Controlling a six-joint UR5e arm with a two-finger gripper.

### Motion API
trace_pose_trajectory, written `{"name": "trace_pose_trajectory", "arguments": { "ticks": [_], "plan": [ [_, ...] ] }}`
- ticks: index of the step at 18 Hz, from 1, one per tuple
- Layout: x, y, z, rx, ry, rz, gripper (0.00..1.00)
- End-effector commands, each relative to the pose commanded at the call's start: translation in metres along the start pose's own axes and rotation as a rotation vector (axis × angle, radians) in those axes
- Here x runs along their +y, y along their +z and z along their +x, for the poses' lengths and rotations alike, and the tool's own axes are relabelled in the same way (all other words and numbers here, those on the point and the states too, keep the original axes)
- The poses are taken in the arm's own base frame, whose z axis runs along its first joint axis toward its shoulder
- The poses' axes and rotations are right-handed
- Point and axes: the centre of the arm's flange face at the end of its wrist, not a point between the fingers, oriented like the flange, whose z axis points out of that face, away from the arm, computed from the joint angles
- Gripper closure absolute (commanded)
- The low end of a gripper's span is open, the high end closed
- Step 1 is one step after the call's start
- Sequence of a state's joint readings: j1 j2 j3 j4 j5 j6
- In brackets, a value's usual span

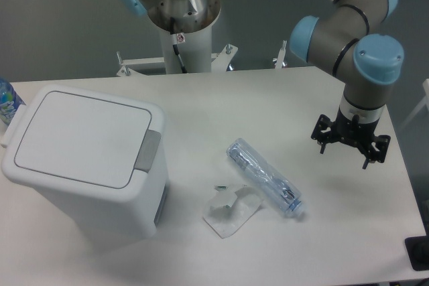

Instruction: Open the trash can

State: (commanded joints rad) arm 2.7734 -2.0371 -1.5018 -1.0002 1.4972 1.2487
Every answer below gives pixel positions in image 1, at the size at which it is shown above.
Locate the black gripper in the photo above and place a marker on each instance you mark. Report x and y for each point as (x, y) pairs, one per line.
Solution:
(354, 127)

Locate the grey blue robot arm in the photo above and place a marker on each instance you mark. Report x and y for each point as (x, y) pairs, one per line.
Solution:
(346, 47)

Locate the white plastic trash can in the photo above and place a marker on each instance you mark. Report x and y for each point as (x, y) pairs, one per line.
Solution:
(133, 209)

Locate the white trash can lid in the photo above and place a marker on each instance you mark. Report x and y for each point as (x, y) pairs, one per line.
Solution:
(83, 139)

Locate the clear empty plastic bottle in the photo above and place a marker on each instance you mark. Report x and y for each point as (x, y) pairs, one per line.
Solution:
(280, 192)

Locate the black device at table edge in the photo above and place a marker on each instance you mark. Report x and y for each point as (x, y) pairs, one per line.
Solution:
(417, 249)

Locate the crumpled white paper wrapper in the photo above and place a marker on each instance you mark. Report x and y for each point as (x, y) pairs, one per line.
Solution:
(230, 208)

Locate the grey lid push button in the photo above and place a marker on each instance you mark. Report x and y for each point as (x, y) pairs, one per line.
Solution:
(148, 150)

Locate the blue labelled drink bottle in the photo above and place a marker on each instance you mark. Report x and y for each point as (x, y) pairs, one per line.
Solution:
(10, 102)

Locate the white frame at right edge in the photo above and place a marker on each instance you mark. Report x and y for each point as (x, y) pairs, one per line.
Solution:
(423, 104)

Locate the white pedestal foot frame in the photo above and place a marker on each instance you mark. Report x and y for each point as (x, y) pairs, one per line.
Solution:
(220, 63)

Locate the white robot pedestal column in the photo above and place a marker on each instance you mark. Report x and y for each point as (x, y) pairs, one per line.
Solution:
(189, 50)

